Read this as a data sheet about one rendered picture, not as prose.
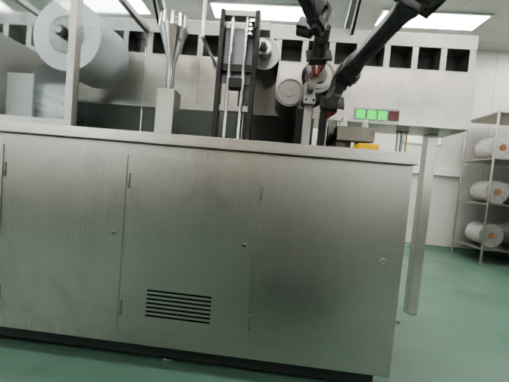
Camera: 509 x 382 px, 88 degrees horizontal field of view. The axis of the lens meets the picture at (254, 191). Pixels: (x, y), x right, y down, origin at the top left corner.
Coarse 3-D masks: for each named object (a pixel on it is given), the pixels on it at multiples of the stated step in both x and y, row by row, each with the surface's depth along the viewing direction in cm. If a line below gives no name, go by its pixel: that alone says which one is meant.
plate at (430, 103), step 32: (160, 64) 154; (192, 64) 153; (288, 64) 150; (192, 96) 154; (224, 96) 153; (256, 96) 152; (352, 96) 148; (384, 96) 147; (416, 96) 146; (448, 96) 145; (384, 128) 158; (416, 128) 151; (448, 128) 145
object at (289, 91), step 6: (288, 78) 118; (294, 78) 117; (282, 84) 118; (288, 84) 118; (294, 84) 118; (300, 84) 117; (276, 90) 118; (282, 90) 119; (288, 90) 118; (294, 90) 118; (300, 90) 118; (282, 96) 119; (288, 96) 119; (294, 96) 118; (300, 96) 118; (282, 102) 119; (288, 102) 118; (294, 102) 118
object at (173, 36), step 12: (168, 24) 125; (168, 36) 126; (180, 36) 128; (168, 48) 128; (180, 48) 131; (168, 60) 130; (168, 72) 130; (168, 84) 130; (168, 96) 128; (180, 96) 136; (156, 108) 129; (168, 108) 128; (156, 120) 129; (168, 120) 129; (156, 132) 129; (168, 132) 129
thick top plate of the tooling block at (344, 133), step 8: (336, 128) 116; (344, 128) 113; (352, 128) 113; (360, 128) 113; (368, 128) 113; (336, 136) 114; (344, 136) 114; (352, 136) 113; (360, 136) 113; (368, 136) 113; (328, 144) 130
